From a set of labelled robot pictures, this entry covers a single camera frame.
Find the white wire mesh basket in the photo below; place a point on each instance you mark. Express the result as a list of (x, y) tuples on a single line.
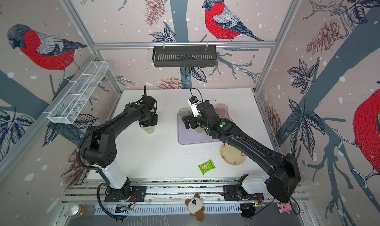
[(80, 90)]

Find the cream patterned plate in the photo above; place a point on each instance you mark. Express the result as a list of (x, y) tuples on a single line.
[(231, 155)]

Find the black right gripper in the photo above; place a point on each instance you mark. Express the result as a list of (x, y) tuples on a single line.
[(187, 119)]

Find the green snack packet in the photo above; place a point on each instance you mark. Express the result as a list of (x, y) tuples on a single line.
[(207, 166)]

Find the light green textured glass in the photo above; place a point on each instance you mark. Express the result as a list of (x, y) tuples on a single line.
[(149, 130)]

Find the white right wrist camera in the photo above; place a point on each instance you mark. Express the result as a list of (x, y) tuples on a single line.
[(193, 102)]

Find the jar with silver lid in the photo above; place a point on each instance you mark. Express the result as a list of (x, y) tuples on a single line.
[(81, 211)]

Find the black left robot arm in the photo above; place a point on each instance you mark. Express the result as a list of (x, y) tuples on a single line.
[(97, 150)]

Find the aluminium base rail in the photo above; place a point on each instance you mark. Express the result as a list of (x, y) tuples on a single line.
[(158, 191)]

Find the light green short glass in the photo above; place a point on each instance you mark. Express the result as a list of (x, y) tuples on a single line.
[(184, 112)]

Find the black wall basket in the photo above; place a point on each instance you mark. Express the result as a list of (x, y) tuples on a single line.
[(184, 56)]

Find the lilac plastic tray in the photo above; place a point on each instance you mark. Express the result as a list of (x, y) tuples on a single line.
[(190, 136)]

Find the plush dog toy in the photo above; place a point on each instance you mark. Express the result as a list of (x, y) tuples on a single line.
[(195, 207)]

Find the pink plush toy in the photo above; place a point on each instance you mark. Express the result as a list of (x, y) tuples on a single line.
[(285, 208)]

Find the pink textured glass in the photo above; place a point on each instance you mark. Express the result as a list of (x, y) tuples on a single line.
[(222, 110)]

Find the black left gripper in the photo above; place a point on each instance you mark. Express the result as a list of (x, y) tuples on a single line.
[(154, 123)]

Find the pale green tall glass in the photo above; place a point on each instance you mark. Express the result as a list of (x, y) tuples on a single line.
[(199, 130)]

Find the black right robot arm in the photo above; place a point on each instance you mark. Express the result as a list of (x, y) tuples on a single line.
[(283, 170)]

